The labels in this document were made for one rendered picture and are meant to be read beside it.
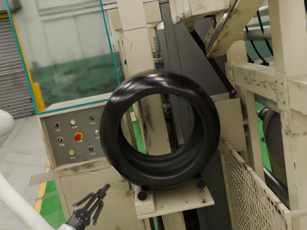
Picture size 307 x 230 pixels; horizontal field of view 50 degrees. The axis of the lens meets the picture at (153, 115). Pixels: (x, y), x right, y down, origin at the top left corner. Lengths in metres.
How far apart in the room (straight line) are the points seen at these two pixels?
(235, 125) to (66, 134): 1.07
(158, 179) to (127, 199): 0.77
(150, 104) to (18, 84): 9.27
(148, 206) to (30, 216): 0.58
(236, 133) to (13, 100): 9.61
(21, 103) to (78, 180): 8.85
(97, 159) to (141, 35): 0.88
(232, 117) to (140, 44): 0.63
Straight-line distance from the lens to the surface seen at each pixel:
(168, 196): 1.72
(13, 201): 1.27
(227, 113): 1.80
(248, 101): 1.84
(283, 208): 1.14
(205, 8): 1.17
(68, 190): 2.27
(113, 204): 2.28
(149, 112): 1.80
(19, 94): 10.98
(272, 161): 2.26
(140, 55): 1.76
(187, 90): 1.42
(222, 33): 1.37
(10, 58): 10.90
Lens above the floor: 1.59
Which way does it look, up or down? 13 degrees down
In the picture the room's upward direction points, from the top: 11 degrees counter-clockwise
